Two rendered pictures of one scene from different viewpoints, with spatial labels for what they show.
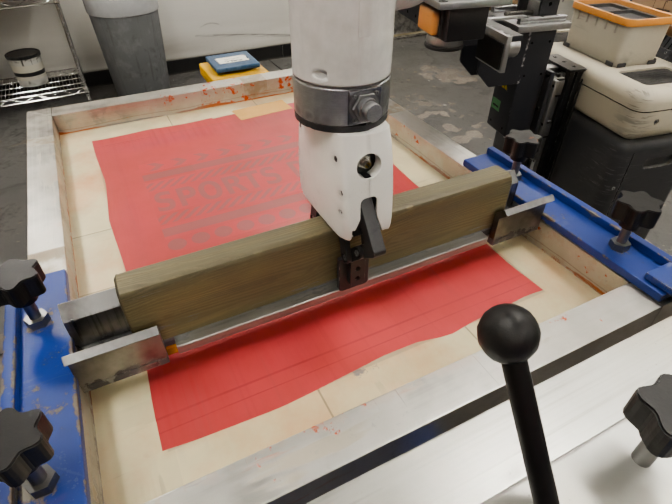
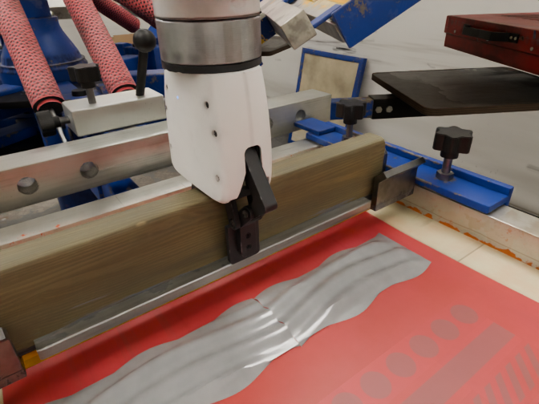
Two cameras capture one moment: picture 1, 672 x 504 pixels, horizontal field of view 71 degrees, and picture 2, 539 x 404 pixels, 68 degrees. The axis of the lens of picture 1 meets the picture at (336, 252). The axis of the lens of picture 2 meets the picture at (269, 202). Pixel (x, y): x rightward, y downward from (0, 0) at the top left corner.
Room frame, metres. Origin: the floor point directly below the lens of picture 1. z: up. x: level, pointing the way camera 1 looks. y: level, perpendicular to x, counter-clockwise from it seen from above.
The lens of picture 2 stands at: (0.69, -0.01, 1.22)
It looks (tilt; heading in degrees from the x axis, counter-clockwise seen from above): 30 degrees down; 171
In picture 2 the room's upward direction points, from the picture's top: 1 degrees counter-clockwise
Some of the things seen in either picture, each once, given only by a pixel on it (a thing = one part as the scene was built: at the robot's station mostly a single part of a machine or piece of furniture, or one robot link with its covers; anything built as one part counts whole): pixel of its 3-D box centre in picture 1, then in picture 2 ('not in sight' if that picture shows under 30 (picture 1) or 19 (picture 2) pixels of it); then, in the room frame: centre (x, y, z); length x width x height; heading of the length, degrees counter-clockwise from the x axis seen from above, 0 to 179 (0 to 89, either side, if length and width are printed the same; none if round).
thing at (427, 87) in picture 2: not in sight; (317, 107); (-0.35, 0.28, 0.91); 1.34 x 0.40 x 0.08; 87
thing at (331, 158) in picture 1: (340, 159); (216, 117); (0.37, 0.00, 1.12); 0.10 x 0.07 x 0.11; 27
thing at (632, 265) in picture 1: (553, 227); not in sight; (0.47, -0.27, 0.97); 0.30 x 0.05 x 0.07; 27
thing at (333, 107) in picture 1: (345, 92); (205, 35); (0.36, -0.01, 1.18); 0.09 x 0.07 x 0.03; 27
